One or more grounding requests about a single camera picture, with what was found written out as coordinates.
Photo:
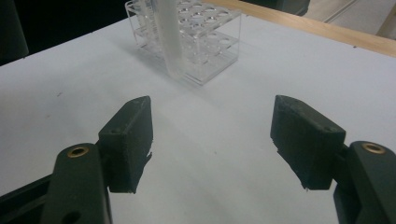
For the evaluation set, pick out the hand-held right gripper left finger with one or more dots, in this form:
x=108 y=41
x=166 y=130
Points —
x=127 y=146

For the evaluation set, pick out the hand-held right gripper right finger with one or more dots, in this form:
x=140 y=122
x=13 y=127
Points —
x=306 y=146

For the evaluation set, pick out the clear acrylic tube rack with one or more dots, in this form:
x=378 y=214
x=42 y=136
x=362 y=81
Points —
x=214 y=40

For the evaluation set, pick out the wooden table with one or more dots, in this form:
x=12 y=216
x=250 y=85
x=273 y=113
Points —
x=342 y=35

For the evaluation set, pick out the black curtain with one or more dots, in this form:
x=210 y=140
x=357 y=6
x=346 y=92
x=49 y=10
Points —
x=62 y=25

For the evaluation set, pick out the black cabinet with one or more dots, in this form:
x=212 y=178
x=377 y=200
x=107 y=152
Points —
x=280 y=6

